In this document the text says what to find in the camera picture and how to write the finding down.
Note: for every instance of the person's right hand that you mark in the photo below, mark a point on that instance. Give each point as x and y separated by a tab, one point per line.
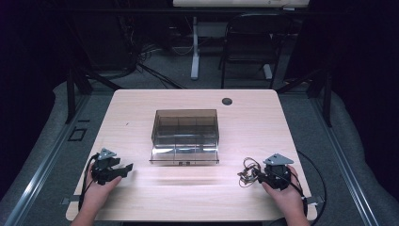
287	197

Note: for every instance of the black floor socket frame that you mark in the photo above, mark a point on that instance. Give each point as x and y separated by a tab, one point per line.
77	134

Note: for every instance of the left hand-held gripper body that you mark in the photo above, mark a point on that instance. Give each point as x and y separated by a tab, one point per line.
103	171

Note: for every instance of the round black table grommet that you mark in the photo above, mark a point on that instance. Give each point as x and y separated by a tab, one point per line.
226	101

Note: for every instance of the metal table bracket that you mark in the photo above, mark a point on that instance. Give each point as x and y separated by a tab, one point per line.
314	200
69	201

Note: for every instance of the black metal stand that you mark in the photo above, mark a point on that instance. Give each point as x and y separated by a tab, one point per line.
76	84
320	91

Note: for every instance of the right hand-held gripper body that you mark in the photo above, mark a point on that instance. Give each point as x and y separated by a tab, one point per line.
277	172

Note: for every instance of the white desk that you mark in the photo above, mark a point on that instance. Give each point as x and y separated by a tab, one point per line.
195	47

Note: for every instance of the clear brown drawer box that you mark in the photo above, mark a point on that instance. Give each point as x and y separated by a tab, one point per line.
185	135

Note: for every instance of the metal floor rail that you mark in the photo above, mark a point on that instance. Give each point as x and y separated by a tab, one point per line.
342	160
40	166

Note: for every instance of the person's left hand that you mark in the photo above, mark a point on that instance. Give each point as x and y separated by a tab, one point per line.
98	191

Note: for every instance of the black folding chair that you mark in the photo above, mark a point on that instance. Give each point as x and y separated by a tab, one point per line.
251	47

